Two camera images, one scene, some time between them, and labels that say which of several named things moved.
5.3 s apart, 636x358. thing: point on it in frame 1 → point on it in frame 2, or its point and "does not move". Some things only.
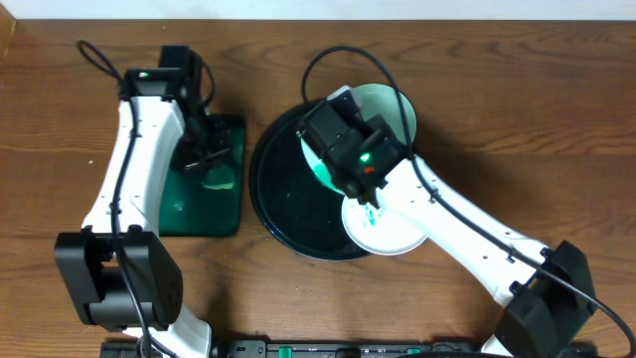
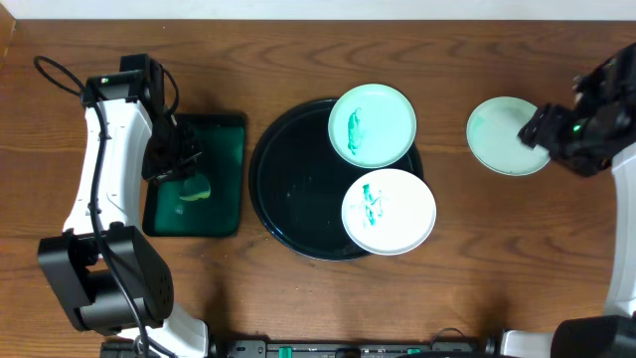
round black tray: [291, 198] does not move
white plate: [377, 231] does not move
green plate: [318, 166] → [492, 132]
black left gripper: [200, 155] → [172, 166]
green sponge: [221, 177] → [196, 188]
